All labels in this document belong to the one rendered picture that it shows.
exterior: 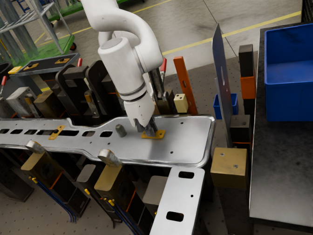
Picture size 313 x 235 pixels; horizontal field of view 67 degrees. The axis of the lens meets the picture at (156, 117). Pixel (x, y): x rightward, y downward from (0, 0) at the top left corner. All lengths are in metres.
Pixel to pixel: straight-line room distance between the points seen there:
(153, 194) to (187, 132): 0.23
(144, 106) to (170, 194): 0.26
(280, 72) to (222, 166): 0.44
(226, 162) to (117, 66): 0.36
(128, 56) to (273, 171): 0.45
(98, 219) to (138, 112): 0.57
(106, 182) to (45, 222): 0.61
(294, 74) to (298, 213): 0.48
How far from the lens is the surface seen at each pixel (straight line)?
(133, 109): 0.69
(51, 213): 1.28
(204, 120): 0.81
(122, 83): 0.65
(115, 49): 0.61
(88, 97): 1.04
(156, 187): 0.71
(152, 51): 0.64
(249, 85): 0.78
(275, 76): 0.91
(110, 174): 0.72
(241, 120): 0.68
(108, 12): 0.69
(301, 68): 0.94
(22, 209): 1.42
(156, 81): 0.85
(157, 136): 0.80
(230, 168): 0.60
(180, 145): 0.76
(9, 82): 3.69
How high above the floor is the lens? 1.54
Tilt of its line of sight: 38 degrees down
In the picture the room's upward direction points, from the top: 23 degrees counter-clockwise
